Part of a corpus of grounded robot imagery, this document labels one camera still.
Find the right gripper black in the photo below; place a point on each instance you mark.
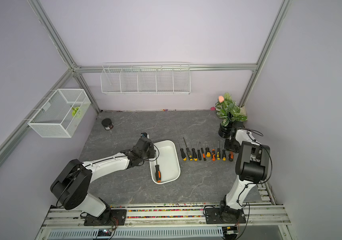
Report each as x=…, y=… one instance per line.
x=227, y=147

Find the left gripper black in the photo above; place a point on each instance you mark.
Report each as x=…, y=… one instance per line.
x=152, y=152

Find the white plastic storage box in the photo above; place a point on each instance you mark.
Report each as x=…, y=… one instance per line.
x=167, y=157

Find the orange black large screwdriver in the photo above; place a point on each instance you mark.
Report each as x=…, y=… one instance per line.
x=158, y=172

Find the yellow cap short screwdriver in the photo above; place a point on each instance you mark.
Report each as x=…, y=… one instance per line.
x=208, y=152

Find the small orange black screwdriver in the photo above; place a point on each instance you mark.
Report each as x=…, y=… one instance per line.
x=203, y=152

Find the black grey handle screwdriver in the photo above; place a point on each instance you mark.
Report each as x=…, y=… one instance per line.
x=199, y=152

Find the black handle long screwdriver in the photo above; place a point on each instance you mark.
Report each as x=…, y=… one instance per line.
x=194, y=154

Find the yellow black brown-shaft screwdriver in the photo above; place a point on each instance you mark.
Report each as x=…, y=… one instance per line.
x=189, y=153

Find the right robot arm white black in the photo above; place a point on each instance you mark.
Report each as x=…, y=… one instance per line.
x=253, y=167

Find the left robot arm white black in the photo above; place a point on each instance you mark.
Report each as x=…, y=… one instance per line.
x=71, y=187

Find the artificial green potted plant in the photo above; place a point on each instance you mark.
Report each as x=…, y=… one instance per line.
x=229, y=113

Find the small black jar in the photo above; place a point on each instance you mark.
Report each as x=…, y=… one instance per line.
x=107, y=124

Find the green object in basket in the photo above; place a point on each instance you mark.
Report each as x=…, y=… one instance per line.
x=76, y=113

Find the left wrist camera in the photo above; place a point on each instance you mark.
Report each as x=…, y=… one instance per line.
x=144, y=135

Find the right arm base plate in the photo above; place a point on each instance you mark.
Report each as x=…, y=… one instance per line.
x=215, y=216

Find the aluminium frame rail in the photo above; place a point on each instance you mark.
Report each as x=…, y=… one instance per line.
x=164, y=66

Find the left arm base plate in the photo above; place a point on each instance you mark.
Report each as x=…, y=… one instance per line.
x=114, y=217

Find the long white wire wall basket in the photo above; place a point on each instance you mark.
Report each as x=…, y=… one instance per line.
x=155, y=82

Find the white perforated cable duct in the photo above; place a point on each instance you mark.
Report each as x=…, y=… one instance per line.
x=134, y=233

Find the white wire cube basket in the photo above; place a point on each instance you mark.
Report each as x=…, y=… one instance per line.
x=54, y=119

